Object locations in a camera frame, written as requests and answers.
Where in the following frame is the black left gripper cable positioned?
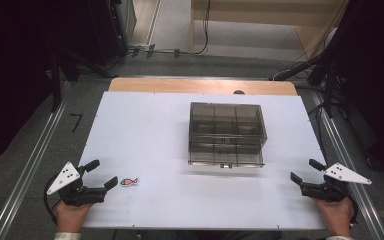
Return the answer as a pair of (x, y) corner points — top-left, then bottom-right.
(43, 173), (60, 225)

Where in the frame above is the light wooden shelf unit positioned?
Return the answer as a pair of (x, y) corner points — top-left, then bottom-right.
(189, 0), (349, 62)

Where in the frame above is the person's left hand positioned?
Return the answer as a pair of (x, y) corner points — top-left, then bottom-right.
(53, 200), (93, 233)

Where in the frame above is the metal floor rail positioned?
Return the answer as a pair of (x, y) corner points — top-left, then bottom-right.
(0, 81), (72, 240)
(311, 90), (384, 240)

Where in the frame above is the small red green fish figure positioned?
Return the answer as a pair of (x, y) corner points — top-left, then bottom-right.
(119, 177), (140, 188)

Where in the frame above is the black metal stand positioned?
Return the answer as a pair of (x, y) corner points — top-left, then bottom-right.
(269, 56), (341, 118)
(48, 46), (114, 114)

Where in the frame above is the wooden table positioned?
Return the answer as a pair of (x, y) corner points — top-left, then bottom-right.
(108, 77), (298, 97)

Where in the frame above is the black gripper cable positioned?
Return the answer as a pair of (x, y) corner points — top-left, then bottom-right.
(347, 195), (360, 225)
(43, 173), (60, 225)

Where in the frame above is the black curtain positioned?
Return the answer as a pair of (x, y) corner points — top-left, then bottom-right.
(326, 0), (384, 179)
(0, 0), (59, 172)

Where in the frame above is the black hanging cable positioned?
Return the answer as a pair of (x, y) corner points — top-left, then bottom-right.
(179, 0), (212, 56)

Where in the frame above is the dark equipment cabinet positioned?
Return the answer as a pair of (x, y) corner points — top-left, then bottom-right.
(86, 0), (138, 66)

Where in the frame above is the smoky transparent plastic drawer box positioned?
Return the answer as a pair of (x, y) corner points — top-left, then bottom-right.
(188, 101), (268, 169)

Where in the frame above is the white board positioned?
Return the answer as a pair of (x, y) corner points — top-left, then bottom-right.
(79, 91), (328, 231)

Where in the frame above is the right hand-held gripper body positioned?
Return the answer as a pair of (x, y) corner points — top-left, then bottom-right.
(300, 162), (373, 203)

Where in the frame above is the person's right hand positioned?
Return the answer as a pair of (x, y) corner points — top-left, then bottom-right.
(314, 196), (354, 238)

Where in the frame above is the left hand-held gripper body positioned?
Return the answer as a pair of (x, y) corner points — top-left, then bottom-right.
(46, 161), (107, 206)

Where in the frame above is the black floor cable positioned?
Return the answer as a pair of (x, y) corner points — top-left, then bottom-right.
(308, 102), (329, 156)

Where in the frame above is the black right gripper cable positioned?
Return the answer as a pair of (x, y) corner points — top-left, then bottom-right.
(347, 195), (360, 225)

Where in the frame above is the power strip with plugs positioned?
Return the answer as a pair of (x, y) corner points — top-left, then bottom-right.
(128, 43), (182, 60)

